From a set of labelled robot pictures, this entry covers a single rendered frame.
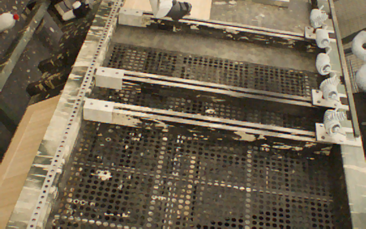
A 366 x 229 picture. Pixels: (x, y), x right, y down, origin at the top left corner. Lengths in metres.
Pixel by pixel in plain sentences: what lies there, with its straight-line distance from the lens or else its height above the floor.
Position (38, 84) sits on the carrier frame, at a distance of 3.10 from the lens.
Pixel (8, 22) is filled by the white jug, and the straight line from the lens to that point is 3.34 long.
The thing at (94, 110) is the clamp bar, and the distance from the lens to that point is 2.24.
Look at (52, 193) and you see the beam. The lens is 1.98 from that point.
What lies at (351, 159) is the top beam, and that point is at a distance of 2.22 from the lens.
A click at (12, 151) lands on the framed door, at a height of 0.29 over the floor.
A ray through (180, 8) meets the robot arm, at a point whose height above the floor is 1.30.
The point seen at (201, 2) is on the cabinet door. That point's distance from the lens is 3.07.
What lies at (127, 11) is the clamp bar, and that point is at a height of 0.96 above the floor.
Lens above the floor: 2.13
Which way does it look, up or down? 22 degrees down
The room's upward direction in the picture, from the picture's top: 73 degrees clockwise
